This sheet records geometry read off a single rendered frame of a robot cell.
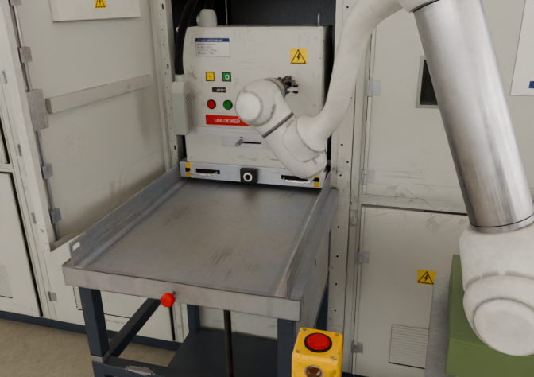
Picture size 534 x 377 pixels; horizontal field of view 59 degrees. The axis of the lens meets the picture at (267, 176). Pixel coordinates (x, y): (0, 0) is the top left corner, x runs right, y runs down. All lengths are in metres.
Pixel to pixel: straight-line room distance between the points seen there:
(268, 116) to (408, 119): 0.56
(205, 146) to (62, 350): 1.23
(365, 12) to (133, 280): 0.81
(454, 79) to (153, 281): 0.81
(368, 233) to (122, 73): 0.99
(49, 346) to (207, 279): 1.45
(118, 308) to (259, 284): 1.25
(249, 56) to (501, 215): 1.01
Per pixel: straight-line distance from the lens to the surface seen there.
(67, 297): 2.42
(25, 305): 2.62
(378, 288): 1.82
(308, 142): 1.15
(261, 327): 2.05
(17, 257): 2.48
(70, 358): 2.41
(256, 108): 1.13
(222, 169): 1.70
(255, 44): 1.58
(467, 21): 0.79
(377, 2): 1.02
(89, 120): 1.51
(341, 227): 1.73
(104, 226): 1.39
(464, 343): 1.05
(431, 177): 1.63
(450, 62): 0.79
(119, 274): 1.24
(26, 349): 2.54
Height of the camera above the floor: 1.47
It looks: 20 degrees down
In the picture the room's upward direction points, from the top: 1 degrees counter-clockwise
